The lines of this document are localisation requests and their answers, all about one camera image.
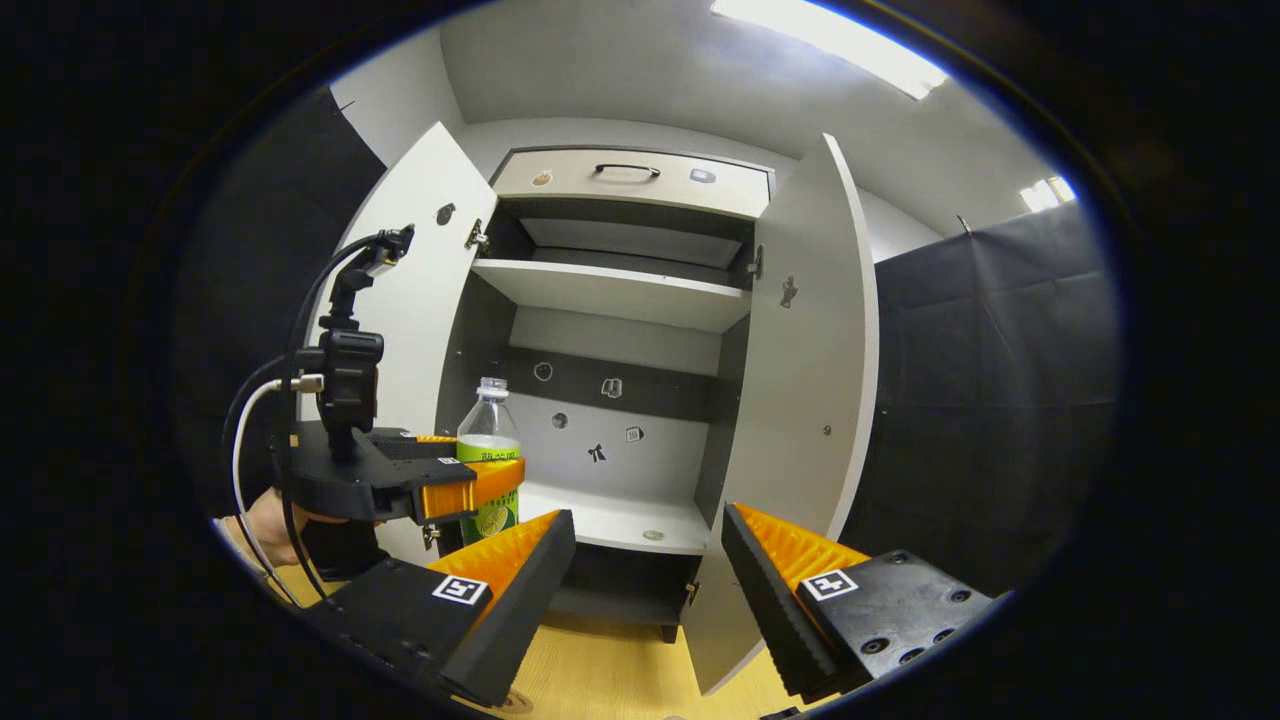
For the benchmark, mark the white cabinet door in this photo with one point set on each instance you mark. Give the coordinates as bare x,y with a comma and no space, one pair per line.
430,320
800,400

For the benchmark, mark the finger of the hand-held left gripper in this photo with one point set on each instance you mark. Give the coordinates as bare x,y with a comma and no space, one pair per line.
470,488
410,448

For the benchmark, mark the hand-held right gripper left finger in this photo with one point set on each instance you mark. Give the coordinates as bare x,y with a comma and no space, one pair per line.
520,600

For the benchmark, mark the woven beige coaster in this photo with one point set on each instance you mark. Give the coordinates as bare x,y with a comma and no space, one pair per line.
510,703

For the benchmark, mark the white cabinet shelf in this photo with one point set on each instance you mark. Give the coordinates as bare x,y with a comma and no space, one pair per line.
610,290

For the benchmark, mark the white and grey cabinet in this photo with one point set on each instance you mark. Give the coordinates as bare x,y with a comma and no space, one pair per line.
620,400

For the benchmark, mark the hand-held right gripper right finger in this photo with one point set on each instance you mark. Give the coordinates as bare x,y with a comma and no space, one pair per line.
770,600

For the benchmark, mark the clear bottle with green label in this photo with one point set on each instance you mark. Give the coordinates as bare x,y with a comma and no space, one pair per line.
488,425

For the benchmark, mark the beige cabinet drawer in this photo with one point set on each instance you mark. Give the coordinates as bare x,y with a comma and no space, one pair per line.
640,195

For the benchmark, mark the small ceiling light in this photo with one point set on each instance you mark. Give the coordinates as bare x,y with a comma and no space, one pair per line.
1046,193

